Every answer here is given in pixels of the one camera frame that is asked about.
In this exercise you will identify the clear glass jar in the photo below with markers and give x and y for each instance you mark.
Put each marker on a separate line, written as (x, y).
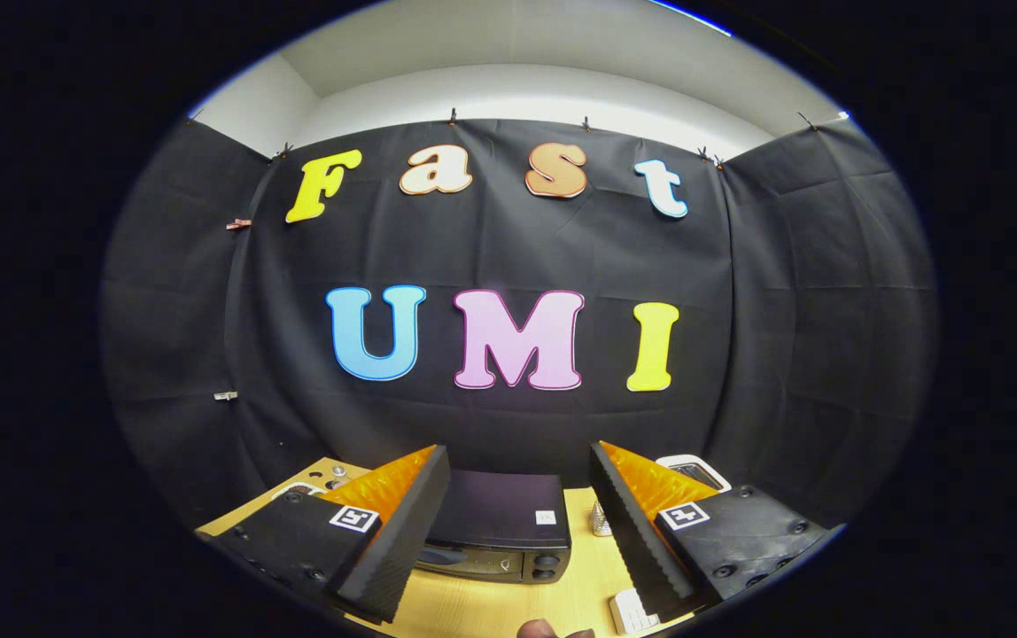
(600, 525)

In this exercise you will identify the white divided seasoning dish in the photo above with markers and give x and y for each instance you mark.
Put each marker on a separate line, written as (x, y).
(296, 487)

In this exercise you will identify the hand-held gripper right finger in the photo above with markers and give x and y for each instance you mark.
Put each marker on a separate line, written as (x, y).
(628, 540)

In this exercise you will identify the black backdrop cloth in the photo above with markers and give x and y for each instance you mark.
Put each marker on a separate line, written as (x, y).
(491, 248)

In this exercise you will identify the small white rectangular plate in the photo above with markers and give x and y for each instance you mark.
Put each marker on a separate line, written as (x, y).
(628, 611)

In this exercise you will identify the white toaster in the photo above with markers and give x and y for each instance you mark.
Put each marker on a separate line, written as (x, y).
(694, 464)

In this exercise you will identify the black toaster oven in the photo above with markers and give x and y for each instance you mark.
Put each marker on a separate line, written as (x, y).
(500, 509)

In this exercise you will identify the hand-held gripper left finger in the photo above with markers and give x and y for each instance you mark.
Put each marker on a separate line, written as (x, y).
(402, 540)

